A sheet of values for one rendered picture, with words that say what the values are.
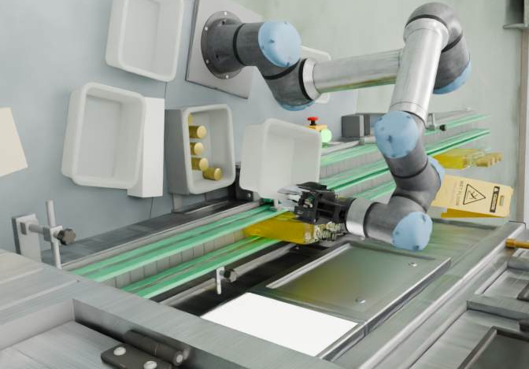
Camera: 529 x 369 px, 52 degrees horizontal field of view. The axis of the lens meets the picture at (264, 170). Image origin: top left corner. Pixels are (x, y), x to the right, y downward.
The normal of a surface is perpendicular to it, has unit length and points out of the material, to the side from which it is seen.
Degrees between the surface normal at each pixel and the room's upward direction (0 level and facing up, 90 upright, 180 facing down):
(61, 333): 90
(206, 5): 3
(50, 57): 0
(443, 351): 90
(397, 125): 88
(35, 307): 90
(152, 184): 0
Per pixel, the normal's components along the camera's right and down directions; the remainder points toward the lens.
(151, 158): 0.77, 0.07
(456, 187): -0.38, -0.35
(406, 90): -0.36, -0.63
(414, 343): -0.06, -0.98
